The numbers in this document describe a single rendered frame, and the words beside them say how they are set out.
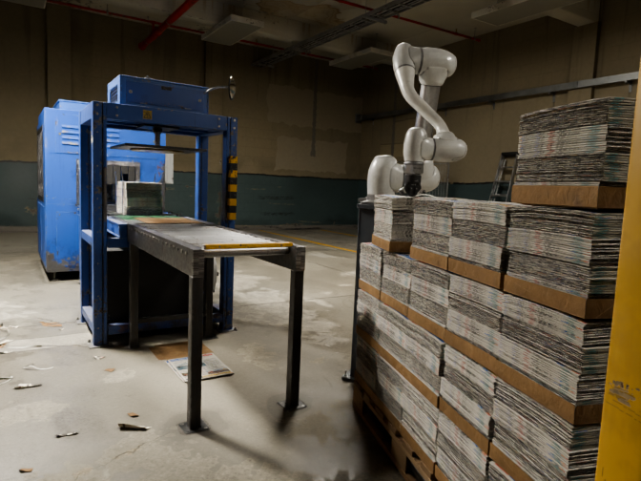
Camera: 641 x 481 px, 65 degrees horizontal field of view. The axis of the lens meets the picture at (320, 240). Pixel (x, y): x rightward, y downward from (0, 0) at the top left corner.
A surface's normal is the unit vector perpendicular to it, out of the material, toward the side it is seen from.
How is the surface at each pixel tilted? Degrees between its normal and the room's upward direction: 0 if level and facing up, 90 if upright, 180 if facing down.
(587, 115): 90
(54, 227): 90
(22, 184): 90
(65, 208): 90
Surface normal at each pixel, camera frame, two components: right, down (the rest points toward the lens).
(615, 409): -0.97, -0.02
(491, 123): -0.85, 0.02
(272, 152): 0.53, 0.11
